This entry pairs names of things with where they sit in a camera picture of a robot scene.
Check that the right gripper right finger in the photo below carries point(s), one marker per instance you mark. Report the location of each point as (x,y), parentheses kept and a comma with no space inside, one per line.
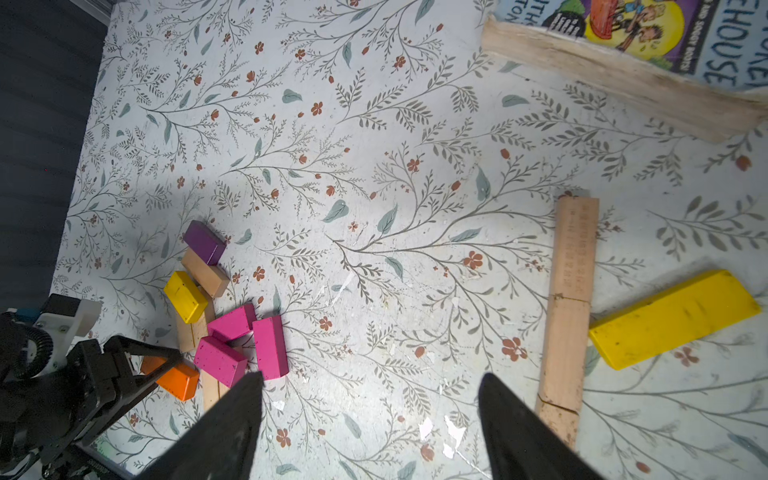
(518,443)

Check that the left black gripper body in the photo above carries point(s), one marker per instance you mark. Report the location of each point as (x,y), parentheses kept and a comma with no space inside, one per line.
(100,384)

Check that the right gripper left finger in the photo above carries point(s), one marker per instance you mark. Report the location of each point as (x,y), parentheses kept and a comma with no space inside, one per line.
(222,444)

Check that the orange block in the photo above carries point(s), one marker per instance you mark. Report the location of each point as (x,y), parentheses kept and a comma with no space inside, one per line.
(181,381)

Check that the natural wood block long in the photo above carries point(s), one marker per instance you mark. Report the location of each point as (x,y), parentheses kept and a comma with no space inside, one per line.
(574,249)

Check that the yellow thin block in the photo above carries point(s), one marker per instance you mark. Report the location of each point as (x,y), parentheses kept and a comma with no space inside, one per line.
(696,308)

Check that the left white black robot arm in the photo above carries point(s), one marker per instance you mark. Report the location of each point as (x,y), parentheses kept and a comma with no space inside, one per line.
(49,420)

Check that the natural wood block pair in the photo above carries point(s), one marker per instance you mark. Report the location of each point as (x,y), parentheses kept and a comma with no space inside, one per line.
(189,335)
(212,389)

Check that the magenta block lower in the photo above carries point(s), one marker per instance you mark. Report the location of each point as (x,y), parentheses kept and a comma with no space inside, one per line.
(220,361)

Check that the magenta block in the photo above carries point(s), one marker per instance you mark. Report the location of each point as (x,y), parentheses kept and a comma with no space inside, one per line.
(233,325)
(270,347)
(220,361)

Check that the natural wood block pair upper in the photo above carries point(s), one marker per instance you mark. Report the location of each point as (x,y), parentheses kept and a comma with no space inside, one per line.
(189,335)

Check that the magenta block right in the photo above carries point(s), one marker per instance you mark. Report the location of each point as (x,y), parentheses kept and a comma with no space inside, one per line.
(270,347)

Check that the magenta block upper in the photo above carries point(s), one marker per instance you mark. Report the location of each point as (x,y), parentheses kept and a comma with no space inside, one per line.
(233,325)

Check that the natural wood block by purple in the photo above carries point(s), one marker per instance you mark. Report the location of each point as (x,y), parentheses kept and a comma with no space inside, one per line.
(211,278)

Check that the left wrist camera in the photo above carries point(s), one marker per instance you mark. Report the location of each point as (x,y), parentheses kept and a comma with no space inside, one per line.
(51,330)

